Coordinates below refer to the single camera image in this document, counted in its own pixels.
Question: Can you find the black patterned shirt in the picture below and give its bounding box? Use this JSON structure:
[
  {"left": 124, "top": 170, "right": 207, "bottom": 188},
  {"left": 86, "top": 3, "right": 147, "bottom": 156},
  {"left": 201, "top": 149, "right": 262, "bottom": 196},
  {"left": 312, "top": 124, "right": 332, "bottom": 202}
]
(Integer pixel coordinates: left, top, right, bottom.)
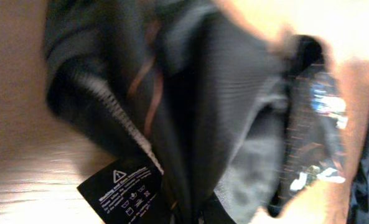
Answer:
[{"left": 44, "top": 1, "right": 347, "bottom": 223}]

